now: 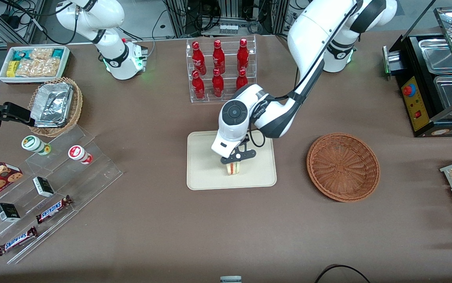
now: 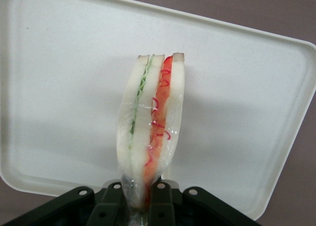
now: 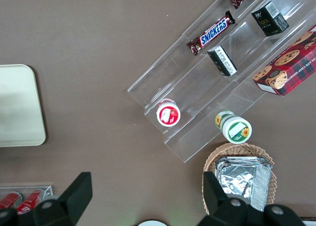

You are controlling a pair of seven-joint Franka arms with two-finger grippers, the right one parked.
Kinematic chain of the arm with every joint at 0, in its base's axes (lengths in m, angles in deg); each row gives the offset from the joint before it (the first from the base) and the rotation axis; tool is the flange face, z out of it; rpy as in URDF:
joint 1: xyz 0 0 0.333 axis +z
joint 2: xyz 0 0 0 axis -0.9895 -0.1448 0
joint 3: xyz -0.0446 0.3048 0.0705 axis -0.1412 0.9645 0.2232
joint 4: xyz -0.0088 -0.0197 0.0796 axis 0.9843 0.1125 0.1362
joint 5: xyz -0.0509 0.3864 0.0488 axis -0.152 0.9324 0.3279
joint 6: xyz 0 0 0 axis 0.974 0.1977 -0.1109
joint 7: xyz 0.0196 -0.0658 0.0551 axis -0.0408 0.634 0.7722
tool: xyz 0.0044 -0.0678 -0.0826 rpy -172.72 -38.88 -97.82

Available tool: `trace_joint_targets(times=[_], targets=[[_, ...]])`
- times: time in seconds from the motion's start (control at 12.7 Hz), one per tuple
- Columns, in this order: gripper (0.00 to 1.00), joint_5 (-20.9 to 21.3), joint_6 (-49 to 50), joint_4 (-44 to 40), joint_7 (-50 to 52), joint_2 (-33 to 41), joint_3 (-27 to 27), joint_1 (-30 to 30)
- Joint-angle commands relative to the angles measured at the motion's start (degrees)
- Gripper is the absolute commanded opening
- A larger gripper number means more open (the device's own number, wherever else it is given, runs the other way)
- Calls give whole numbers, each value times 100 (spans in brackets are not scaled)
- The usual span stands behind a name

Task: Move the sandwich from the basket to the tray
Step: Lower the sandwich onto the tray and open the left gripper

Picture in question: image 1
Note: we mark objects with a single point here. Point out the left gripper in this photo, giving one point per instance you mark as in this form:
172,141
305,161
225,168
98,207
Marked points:
246,139

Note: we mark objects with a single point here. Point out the triangular sandwich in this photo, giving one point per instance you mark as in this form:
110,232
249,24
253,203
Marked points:
234,169

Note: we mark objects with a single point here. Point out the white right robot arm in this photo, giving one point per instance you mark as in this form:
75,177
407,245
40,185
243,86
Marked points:
104,19

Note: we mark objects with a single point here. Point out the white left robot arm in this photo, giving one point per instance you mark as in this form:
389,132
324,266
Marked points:
320,23

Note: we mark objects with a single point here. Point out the cream plastic tray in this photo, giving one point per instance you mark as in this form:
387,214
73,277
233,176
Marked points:
202,169

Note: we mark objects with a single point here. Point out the light wicker basket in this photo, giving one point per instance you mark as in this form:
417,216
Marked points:
77,102

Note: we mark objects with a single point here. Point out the brown wicker basket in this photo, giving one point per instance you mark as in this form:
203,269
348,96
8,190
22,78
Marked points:
342,167

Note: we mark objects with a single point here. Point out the white rectangular snack bin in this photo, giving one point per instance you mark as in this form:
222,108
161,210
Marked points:
4,78

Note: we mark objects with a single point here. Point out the green lid cup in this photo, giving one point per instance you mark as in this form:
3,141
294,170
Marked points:
31,143

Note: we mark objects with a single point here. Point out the clear acrylic bottle rack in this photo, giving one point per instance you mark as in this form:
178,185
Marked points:
210,99

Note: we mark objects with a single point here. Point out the stacked aluminium foil trays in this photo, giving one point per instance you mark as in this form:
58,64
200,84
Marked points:
51,104

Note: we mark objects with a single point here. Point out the yellow snack packet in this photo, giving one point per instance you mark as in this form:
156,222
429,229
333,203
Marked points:
11,68

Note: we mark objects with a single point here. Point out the large clear cracker bag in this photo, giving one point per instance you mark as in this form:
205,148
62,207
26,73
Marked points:
37,68

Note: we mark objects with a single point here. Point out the red cola bottle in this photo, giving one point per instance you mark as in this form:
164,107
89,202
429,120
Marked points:
218,84
218,57
243,55
241,80
198,59
198,86

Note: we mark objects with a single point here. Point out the teal snack packet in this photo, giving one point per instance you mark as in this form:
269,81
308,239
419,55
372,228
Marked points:
20,55
57,53

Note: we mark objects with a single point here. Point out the small clear cracker bag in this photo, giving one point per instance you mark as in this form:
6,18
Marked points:
41,53

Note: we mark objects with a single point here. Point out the small black box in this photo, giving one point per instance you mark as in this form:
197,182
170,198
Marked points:
8,212
43,186

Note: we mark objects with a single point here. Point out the red lid cup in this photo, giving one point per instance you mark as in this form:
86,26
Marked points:
77,153

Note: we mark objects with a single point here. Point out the clear acrylic stepped display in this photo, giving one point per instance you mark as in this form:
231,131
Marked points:
92,173

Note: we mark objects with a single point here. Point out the snickers bar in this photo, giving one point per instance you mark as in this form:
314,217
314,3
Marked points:
17,240
53,209

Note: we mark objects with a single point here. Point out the metal equipment rack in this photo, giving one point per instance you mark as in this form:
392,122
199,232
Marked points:
230,11

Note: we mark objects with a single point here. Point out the grey device edge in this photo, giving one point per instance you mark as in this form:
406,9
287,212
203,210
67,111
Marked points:
230,280

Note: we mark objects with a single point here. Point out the black food warmer machine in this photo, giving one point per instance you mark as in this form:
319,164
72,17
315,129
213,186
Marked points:
418,106

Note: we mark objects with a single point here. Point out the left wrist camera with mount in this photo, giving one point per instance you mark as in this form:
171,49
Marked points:
245,154

